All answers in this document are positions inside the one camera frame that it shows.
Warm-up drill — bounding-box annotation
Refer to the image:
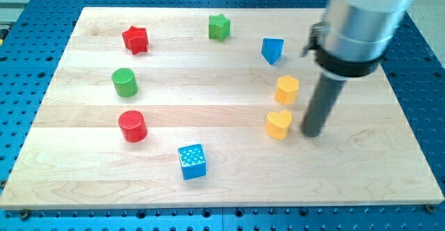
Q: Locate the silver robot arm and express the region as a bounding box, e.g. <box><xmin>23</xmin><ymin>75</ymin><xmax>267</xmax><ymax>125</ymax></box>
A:
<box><xmin>322</xmin><ymin>0</ymin><xmax>413</xmax><ymax>62</ymax></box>

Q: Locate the blue cube block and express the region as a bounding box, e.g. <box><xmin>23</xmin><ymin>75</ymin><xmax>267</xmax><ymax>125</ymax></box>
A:
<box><xmin>178</xmin><ymin>144</ymin><xmax>207</xmax><ymax>180</ymax></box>

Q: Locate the yellow heart block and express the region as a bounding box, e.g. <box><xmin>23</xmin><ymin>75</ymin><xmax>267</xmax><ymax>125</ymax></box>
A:
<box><xmin>265</xmin><ymin>110</ymin><xmax>293</xmax><ymax>140</ymax></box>

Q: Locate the yellow hexagon block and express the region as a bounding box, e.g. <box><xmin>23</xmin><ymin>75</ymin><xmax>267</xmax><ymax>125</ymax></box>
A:
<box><xmin>275</xmin><ymin>75</ymin><xmax>300</xmax><ymax>104</ymax></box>

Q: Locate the light wooden board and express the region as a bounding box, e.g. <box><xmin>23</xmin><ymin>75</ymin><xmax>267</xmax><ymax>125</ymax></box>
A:
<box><xmin>1</xmin><ymin>8</ymin><xmax>444</xmax><ymax>209</ymax></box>

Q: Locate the blue triangle block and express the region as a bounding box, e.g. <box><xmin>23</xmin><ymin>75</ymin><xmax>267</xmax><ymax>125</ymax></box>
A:
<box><xmin>261</xmin><ymin>38</ymin><xmax>284</xmax><ymax>65</ymax></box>

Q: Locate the green star block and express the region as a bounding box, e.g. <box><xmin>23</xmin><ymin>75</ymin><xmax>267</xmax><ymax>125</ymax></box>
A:
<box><xmin>208</xmin><ymin>14</ymin><xmax>230</xmax><ymax>41</ymax></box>

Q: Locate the red cylinder block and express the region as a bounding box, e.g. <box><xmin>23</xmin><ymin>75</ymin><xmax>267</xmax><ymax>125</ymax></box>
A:
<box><xmin>118</xmin><ymin>110</ymin><xmax>148</xmax><ymax>143</ymax></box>

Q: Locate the green cylinder block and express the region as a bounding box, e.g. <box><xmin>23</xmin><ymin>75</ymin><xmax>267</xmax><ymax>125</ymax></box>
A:
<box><xmin>111</xmin><ymin>68</ymin><xmax>138</xmax><ymax>97</ymax></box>

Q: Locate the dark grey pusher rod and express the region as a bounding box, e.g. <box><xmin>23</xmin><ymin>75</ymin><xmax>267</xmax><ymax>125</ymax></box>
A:
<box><xmin>300</xmin><ymin>73</ymin><xmax>347</xmax><ymax>137</ymax></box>

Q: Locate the red star block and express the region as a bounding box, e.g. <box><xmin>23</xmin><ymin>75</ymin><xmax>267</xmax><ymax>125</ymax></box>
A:
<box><xmin>122</xmin><ymin>26</ymin><xmax>149</xmax><ymax>54</ymax></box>

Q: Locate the black clamp ring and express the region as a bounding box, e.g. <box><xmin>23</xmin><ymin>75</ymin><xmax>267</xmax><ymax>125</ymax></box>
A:
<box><xmin>300</xmin><ymin>21</ymin><xmax>382</xmax><ymax>79</ymax></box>

